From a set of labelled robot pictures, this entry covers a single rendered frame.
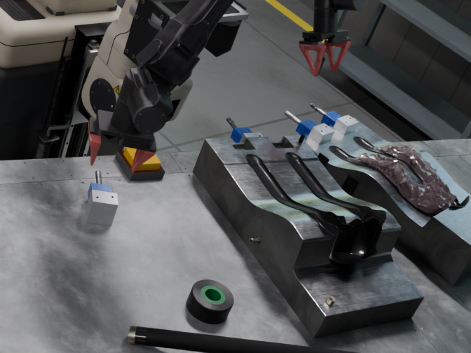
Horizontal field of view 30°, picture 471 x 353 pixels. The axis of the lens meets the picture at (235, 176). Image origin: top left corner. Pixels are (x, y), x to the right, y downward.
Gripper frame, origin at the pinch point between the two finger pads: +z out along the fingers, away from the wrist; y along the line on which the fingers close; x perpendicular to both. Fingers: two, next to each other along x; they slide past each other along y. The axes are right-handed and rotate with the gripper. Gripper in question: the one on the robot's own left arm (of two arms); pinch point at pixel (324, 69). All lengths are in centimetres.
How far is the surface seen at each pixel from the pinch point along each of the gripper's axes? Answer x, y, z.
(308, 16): 190, 236, 15
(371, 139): -5.4, 12.7, 18.6
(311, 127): 1.0, -3.5, 13.8
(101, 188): 3, -67, 16
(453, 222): -38.6, -3.8, 29.3
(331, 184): -17.1, -19.4, 21.4
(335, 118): 1.9, 7.3, 13.3
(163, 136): 128, 64, 47
